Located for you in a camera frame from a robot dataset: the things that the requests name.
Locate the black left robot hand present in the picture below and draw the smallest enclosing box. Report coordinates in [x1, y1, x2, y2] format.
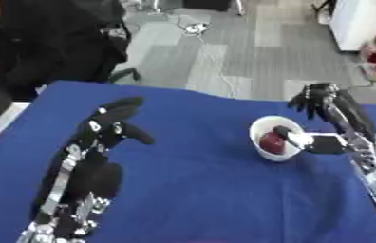
[28, 96, 157, 219]

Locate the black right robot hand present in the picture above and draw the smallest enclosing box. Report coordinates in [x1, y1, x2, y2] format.
[273, 81, 376, 156]

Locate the dark red round fruit toy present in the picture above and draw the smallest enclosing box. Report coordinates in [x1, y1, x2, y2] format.
[257, 130, 288, 156]

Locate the white round bowl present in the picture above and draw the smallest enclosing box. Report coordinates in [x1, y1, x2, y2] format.
[248, 115, 311, 162]

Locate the white cabinet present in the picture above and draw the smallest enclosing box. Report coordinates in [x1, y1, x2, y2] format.
[328, 0, 376, 52]

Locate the black office chair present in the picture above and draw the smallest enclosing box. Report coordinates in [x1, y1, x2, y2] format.
[68, 0, 143, 84]

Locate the person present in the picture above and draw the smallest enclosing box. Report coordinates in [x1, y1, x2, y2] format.
[0, 0, 130, 103]

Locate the white power strip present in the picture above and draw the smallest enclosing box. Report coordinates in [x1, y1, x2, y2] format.
[182, 22, 212, 35]

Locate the white floor cable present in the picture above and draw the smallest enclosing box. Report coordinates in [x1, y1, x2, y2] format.
[195, 31, 238, 99]

